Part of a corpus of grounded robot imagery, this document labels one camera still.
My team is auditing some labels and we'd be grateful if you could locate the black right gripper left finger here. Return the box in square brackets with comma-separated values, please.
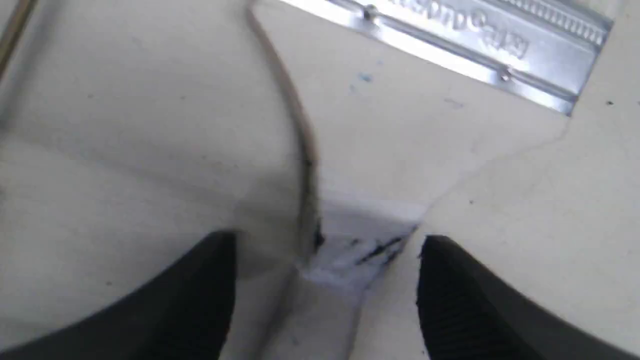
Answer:
[1, 230, 238, 360]

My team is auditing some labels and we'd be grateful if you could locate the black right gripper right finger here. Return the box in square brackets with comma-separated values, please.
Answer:
[416, 235, 639, 360]

